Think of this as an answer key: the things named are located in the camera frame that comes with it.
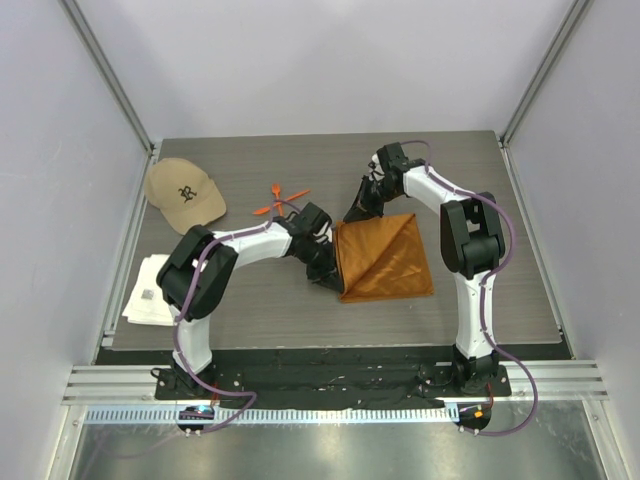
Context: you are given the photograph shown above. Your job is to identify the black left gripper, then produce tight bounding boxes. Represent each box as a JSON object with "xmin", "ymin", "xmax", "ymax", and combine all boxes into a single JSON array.
[{"xmin": 299, "ymin": 239, "xmax": 344, "ymax": 293}]

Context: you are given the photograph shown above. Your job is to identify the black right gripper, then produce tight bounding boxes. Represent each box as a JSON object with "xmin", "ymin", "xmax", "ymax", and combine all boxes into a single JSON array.
[{"xmin": 344, "ymin": 176, "xmax": 399, "ymax": 225}]

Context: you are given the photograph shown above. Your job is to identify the orange cloth napkin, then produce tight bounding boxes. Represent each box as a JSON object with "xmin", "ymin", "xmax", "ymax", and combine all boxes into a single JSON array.
[{"xmin": 333, "ymin": 213, "xmax": 435, "ymax": 303}]

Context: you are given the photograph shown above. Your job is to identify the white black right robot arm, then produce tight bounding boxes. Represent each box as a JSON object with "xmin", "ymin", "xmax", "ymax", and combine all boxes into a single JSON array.
[{"xmin": 343, "ymin": 142, "xmax": 514, "ymax": 395}]

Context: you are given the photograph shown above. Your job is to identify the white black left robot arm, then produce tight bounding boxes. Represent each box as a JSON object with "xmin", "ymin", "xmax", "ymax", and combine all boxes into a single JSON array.
[{"xmin": 151, "ymin": 202, "xmax": 344, "ymax": 400}]

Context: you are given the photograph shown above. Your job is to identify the orange plastic fork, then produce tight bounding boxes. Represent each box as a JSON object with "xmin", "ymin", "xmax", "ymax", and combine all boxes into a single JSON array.
[{"xmin": 271, "ymin": 183, "xmax": 286, "ymax": 217}]

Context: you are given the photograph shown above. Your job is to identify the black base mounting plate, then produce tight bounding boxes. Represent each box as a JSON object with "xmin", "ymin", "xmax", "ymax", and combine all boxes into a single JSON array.
[{"xmin": 152, "ymin": 347, "xmax": 512, "ymax": 410}]

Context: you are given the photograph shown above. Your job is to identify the beige baseball cap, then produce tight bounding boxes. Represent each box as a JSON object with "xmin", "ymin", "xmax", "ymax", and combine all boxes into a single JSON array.
[{"xmin": 144, "ymin": 158, "xmax": 227, "ymax": 235}]

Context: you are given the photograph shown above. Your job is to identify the white folded towel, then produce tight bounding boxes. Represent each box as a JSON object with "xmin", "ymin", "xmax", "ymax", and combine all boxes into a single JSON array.
[{"xmin": 122, "ymin": 254, "xmax": 175, "ymax": 327}]

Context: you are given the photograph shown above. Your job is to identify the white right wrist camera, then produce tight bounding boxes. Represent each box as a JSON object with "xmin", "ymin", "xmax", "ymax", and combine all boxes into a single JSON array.
[{"xmin": 368, "ymin": 154, "xmax": 384, "ymax": 179}]

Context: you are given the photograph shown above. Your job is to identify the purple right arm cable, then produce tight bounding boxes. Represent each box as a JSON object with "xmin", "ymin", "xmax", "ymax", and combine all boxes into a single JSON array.
[{"xmin": 399, "ymin": 139, "xmax": 540, "ymax": 440}]

